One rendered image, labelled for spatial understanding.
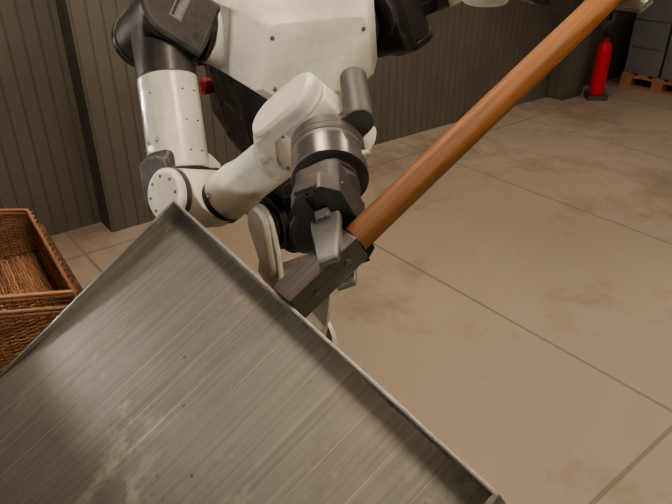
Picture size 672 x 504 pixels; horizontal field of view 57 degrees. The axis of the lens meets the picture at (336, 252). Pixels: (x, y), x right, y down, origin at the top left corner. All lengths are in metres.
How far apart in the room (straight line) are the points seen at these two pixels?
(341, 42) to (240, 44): 0.17
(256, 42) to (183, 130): 0.18
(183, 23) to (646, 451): 1.89
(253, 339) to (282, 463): 0.14
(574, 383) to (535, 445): 0.37
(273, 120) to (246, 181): 0.11
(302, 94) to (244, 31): 0.28
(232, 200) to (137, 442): 0.36
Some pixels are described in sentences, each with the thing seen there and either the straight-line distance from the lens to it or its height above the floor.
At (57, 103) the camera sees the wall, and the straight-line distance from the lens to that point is 3.40.
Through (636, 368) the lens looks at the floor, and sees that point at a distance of 2.62.
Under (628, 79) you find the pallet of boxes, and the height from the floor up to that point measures 0.07.
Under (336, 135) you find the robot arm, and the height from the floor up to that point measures 1.30.
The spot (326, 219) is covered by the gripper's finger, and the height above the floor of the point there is 1.25.
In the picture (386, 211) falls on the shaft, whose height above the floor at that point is 1.25.
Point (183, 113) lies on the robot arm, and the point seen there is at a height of 1.25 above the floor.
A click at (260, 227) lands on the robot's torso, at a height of 0.98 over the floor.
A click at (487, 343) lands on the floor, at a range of 2.56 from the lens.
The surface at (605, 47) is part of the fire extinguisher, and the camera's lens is 6.07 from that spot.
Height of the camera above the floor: 1.52
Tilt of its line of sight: 29 degrees down
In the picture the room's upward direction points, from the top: straight up
